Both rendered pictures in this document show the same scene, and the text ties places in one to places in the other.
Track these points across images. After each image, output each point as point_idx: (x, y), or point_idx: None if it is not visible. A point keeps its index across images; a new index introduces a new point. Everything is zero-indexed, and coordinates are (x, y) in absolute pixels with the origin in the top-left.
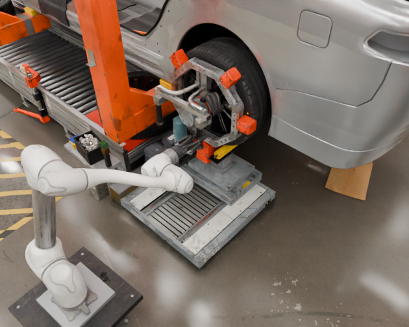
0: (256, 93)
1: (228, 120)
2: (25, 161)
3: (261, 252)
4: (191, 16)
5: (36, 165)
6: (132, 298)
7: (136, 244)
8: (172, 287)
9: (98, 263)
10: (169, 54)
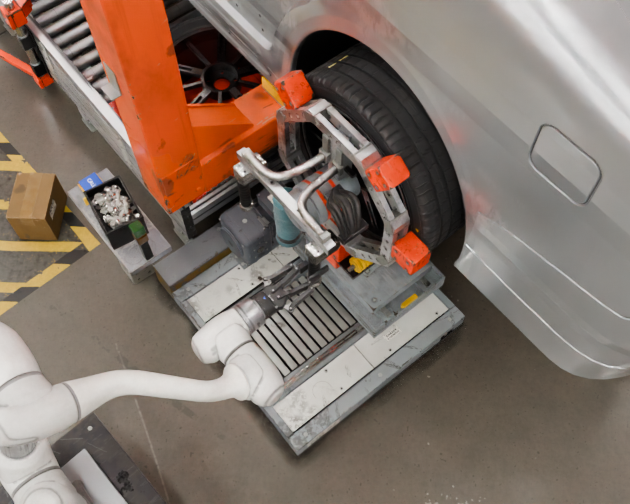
0: (438, 198)
1: None
2: None
3: (415, 436)
4: (325, 12)
5: None
6: None
7: None
8: (246, 483)
9: (115, 451)
10: (280, 49)
